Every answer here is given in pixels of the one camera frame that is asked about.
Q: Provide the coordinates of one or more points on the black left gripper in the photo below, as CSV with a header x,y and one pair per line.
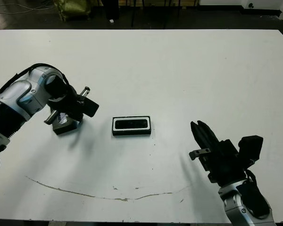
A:
x,y
68,104

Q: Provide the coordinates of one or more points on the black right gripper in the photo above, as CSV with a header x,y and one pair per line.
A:
x,y
224,164

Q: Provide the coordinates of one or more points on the black box lid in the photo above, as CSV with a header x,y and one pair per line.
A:
x,y
63,128

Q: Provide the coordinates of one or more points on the black box white lining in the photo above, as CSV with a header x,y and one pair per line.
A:
x,y
132,133

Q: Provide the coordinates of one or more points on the olive green plastic bag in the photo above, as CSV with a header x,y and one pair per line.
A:
x,y
70,8

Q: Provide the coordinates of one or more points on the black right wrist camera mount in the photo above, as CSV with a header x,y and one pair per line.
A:
x,y
250,147

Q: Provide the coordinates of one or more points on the black upright post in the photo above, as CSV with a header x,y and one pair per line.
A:
x,y
110,9

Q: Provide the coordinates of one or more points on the black round wall fitting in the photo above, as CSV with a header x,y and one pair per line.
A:
x,y
250,5

